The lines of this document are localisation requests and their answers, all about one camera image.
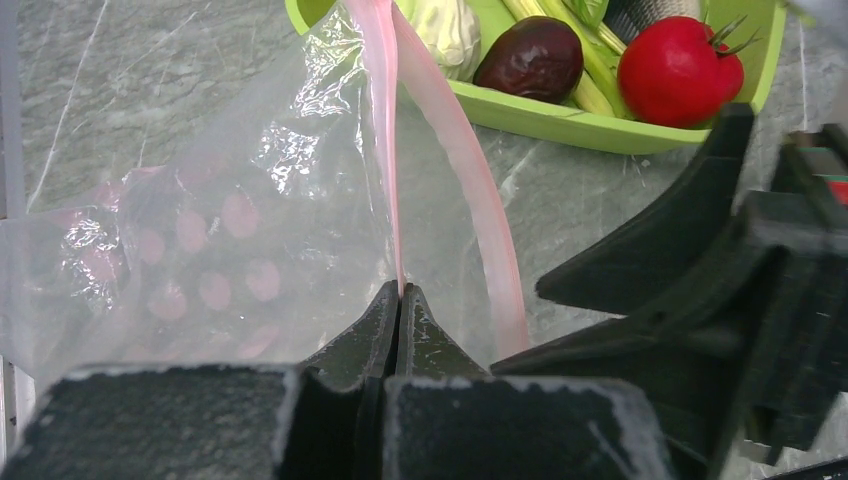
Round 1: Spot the red toy tomato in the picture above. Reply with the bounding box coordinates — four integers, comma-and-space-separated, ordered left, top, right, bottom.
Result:
617, 16, 760, 128

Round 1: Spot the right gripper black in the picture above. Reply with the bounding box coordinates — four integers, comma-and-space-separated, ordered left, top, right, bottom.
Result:
492, 103, 847, 479

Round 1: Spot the grey toy fish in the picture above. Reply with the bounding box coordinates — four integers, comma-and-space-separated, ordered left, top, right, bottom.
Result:
604, 0, 704, 44

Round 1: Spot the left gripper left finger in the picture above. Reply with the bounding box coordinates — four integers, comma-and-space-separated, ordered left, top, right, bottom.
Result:
301, 281, 401, 391

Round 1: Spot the clear zip top bag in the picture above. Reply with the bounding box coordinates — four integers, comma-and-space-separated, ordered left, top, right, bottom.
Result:
1, 1, 529, 384

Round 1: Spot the green toy cabbage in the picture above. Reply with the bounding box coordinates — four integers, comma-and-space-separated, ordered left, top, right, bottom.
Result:
395, 0, 482, 82

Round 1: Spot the green toy celery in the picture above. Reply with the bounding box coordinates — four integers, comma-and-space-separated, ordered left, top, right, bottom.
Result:
503, 0, 631, 119

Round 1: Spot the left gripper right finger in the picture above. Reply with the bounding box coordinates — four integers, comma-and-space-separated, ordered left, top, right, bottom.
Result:
397, 284, 488, 379

